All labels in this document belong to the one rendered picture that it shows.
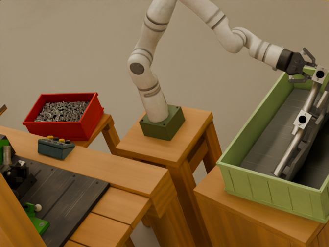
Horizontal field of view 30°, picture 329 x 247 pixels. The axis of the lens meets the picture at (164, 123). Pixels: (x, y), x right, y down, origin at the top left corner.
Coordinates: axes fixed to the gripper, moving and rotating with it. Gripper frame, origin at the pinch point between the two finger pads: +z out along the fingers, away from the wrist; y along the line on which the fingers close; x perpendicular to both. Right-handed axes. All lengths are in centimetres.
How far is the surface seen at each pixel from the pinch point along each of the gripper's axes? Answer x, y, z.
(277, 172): 0.0, -37.1, 1.4
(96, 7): 302, -10, -219
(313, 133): -6.5, -18.9, 7.1
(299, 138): 0.4, -22.9, 3.3
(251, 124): 23.1, -27.1, -16.6
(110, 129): 60, -60, -82
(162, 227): 27, -82, -33
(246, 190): 10, -49, -7
